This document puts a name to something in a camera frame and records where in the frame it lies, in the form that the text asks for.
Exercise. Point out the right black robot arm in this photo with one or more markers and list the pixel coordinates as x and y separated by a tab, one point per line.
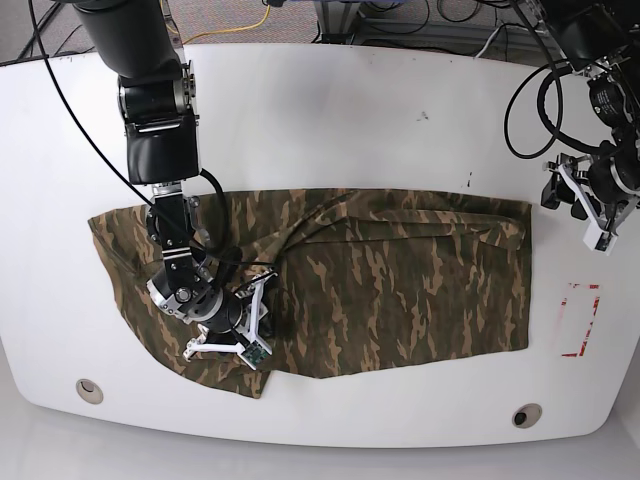
188	216

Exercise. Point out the left table cable grommet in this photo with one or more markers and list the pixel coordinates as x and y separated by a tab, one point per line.
89	391

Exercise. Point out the red tape rectangle marking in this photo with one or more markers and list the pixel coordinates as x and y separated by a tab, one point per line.
577	315

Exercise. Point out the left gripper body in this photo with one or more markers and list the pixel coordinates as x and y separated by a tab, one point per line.
607	188

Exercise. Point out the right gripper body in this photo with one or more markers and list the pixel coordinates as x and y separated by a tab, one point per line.
228	321

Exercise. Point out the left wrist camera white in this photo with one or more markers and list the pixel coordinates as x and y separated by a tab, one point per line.
599	240

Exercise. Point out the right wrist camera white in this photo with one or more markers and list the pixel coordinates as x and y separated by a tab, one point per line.
255	353

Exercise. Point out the right table cable grommet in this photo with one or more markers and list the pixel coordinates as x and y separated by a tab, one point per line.
527	416

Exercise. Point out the table cable grommet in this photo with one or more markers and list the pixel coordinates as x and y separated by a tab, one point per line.
89	391
527	416

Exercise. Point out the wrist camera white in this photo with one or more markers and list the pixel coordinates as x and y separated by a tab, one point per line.
599	240
255	353

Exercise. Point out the camouflage t-shirt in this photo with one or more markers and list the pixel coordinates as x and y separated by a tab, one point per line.
367	280

